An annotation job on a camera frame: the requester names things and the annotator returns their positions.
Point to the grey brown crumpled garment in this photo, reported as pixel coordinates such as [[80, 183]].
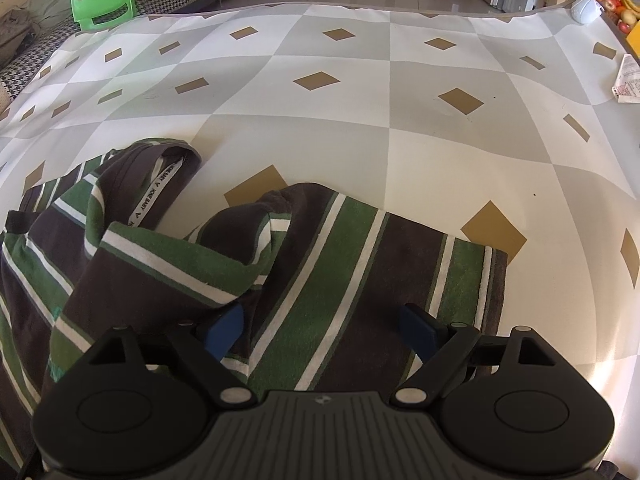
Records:
[[12, 35]]

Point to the green brown striped t-shirt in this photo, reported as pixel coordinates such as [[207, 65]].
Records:
[[320, 270]]

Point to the white round device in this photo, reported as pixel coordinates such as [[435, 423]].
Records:
[[586, 9]]

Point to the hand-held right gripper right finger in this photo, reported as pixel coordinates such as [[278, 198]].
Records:
[[417, 330]]

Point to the fruit basket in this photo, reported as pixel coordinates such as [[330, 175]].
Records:
[[612, 5]]

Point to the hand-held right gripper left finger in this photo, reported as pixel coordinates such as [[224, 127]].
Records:
[[225, 330]]

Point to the yellow box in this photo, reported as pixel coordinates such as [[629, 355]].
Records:
[[634, 42]]

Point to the yellow bananas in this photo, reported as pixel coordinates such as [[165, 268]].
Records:
[[631, 0]]

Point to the printed paper leaflet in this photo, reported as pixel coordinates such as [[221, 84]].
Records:
[[627, 80]]

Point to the checkered diamond pattern tablecloth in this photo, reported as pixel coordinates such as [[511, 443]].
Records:
[[350, 125]]

